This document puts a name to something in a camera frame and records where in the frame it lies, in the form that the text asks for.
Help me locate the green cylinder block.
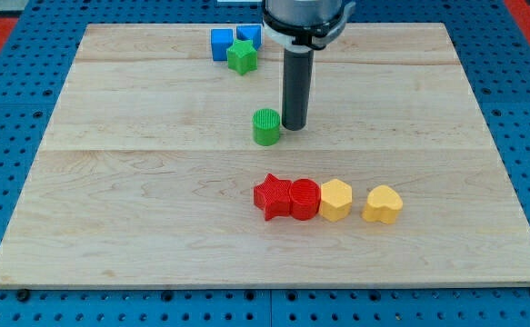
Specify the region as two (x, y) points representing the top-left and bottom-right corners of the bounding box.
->
(252, 108), (281, 146)

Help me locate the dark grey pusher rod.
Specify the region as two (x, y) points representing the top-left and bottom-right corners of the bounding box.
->
(282, 50), (314, 131)

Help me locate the blue triangle block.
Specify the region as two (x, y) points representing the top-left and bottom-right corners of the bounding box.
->
(236, 25), (262, 50)

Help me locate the red cylinder block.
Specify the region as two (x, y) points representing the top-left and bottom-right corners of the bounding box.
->
(289, 179), (321, 221)

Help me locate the red star block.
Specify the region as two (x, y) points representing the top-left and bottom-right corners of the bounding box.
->
(253, 173), (292, 221)

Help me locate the yellow hexagon block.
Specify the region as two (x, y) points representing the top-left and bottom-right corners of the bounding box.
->
(319, 179), (353, 222)

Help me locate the green star block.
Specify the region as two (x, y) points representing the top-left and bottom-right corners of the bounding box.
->
(226, 39), (258, 75)

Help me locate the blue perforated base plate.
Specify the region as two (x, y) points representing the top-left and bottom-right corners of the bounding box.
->
(0, 0), (530, 326)

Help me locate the blue cube block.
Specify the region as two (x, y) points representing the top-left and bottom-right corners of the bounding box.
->
(210, 28), (234, 62)

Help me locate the yellow heart block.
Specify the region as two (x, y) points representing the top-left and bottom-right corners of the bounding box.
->
(361, 184), (404, 224)

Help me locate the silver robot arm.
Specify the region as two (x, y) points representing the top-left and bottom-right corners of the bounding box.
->
(262, 0), (356, 53)

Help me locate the wooden board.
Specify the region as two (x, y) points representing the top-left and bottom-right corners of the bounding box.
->
(0, 23), (530, 290)

